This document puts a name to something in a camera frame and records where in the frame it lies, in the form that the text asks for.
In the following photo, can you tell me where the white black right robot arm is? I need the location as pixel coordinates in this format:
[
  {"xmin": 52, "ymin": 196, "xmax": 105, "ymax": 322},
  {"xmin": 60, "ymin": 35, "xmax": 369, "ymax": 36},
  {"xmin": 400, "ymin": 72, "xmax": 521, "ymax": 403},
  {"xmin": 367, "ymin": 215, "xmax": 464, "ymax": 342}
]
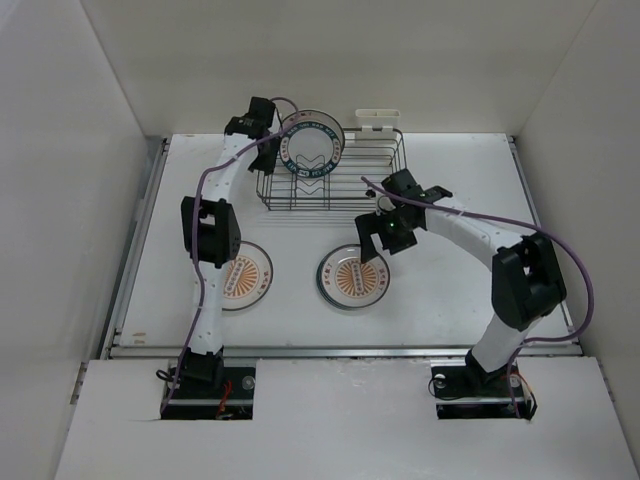
[{"xmin": 355, "ymin": 169, "xmax": 567, "ymax": 394}]

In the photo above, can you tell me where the orange sunburst plate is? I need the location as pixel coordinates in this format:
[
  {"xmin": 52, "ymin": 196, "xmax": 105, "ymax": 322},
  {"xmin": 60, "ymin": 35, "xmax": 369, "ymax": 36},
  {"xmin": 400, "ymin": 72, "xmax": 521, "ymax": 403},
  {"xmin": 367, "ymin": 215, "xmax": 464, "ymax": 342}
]
[
  {"xmin": 222, "ymin": 241, "xmax": 274, "ymax": 312},
  {"xmin": 316, "ymin": 244, "xmax": 391, "ymax": 311}
]

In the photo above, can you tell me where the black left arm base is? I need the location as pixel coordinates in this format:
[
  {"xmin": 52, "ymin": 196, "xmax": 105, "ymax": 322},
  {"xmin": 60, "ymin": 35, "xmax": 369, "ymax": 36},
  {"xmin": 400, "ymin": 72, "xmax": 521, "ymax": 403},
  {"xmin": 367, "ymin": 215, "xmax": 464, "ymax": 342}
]
[{"xmin": 160, "ymin": 365, "xmax": 256, "ymax": 421}]

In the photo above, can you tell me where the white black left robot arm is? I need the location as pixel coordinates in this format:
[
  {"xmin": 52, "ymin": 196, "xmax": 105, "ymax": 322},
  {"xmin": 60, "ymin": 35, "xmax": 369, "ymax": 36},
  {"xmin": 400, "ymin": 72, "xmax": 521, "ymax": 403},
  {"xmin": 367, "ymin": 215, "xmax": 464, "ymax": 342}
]
[{"xmin": 167, "ymin": 97, "xmax": 281, "ymax": 397}]

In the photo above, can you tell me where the white plastic cutlery holder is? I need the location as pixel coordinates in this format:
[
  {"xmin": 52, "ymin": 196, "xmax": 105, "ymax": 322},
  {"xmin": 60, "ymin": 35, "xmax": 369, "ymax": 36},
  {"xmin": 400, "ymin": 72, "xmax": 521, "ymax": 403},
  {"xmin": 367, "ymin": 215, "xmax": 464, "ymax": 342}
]
[{"xmin": 354, "ymin": 108, "xmax": 401, "ymax": 133}]

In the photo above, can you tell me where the grey wire dish rack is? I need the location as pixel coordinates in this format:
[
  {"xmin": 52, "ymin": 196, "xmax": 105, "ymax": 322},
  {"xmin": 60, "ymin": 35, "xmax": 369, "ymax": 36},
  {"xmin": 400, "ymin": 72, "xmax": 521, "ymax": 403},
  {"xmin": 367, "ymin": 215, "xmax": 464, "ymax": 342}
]
[{"xmin": 256, "ymin": 128, "xmax": 407, "ymax": 211}]

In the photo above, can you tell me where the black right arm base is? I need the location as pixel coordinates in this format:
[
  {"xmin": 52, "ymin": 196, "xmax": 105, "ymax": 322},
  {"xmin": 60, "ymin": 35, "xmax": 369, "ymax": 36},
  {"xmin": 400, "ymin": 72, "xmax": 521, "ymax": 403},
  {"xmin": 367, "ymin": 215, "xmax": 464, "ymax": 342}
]
[{"xmin": 428, "ymin": 364, "xmax": 538, "ymax": 421}]

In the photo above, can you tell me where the aluminium table edge rail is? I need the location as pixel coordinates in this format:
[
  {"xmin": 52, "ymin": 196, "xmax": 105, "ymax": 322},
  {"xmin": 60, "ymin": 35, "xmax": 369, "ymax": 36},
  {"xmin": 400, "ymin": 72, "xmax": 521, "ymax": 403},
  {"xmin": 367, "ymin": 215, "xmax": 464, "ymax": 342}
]
[{"xmin": 97, "ymin": 134, "xmax": 585, "ymax": 362}]

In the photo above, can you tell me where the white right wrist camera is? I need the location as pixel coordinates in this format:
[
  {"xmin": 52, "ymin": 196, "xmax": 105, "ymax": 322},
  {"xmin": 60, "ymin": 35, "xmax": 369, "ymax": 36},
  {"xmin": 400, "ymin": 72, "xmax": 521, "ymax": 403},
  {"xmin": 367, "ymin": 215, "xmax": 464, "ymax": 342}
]
[{"xmin": 376, "ymin": 194, "xmax": 395, "ymax": 215}]

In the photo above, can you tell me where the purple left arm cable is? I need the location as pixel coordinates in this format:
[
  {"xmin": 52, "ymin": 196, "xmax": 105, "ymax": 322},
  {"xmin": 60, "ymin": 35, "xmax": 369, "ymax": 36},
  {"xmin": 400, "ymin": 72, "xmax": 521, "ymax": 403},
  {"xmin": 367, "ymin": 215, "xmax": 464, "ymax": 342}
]
[{"xmin": 160, "ymin": 96, "xmax": 301, "ymax": 416}]

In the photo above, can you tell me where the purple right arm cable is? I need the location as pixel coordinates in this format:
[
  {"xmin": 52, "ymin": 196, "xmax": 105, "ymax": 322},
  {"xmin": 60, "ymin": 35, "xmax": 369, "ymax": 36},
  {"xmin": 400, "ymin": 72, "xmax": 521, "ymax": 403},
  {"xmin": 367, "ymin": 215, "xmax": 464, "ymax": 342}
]
[{"xmin": 360, "ymin": 174, "xmax": 596, "ymax": 416}]

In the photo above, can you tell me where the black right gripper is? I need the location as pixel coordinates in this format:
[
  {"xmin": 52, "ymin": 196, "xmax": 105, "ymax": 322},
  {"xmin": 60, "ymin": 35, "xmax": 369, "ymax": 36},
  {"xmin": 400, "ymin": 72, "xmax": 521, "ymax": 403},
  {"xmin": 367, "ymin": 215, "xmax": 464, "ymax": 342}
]
[{"xmin": 355, "ymin": 207, "xmax": 417, "ymax": 263}]

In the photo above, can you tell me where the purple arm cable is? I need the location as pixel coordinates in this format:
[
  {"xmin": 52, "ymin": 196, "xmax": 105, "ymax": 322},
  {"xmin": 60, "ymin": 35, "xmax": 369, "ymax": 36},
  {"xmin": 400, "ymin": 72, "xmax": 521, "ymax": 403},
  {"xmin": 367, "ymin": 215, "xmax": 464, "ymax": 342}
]
[
  {"xmin": 160, "ymin": 96, "xmax": 301, "ymax": 416},
  {"xmin": 360, "ymin": 174, "xmax": 596, "ymax": 416}
]

